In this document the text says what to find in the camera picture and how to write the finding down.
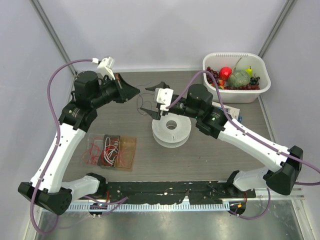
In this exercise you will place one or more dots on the slotted cable duct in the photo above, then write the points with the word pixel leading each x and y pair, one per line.
pixel 185 206

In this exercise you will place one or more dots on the green netted melon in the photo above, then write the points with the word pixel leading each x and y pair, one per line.
pixel 238 78

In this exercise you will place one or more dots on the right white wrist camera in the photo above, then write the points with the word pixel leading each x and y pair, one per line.
pixel 163 96

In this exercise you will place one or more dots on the red grapes front row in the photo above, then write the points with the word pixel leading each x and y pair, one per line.
pixel 247 87

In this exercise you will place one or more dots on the black grape bunch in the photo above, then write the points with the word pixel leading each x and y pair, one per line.
pixel 254 80

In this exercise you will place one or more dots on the yellow pear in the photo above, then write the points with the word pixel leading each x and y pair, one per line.
pixel 249 71

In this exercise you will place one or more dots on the white plastic cable spool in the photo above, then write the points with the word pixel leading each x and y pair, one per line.
pixel 171 131

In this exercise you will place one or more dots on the blue white razor box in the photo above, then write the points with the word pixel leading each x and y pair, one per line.
pixel 232 111

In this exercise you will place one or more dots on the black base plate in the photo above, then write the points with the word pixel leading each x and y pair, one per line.
pixel 172 192

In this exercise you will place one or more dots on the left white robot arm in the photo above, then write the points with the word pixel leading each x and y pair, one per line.
pixel 46 188

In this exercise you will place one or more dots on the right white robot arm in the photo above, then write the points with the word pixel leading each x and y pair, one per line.
pixel 279 173

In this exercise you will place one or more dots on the white plastic basket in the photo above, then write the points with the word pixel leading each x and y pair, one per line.
pixel 239 61

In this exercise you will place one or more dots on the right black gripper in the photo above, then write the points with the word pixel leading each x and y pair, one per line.
pixel 156 115

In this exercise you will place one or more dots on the red apple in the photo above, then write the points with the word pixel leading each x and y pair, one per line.
pixel 224 73

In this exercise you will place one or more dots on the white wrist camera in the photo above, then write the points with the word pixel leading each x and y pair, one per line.
pixel 163 96
pixel 105 67

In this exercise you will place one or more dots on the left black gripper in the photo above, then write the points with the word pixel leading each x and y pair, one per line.
pixel 125 91

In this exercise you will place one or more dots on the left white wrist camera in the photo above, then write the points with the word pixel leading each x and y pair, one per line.
pixel 105 67

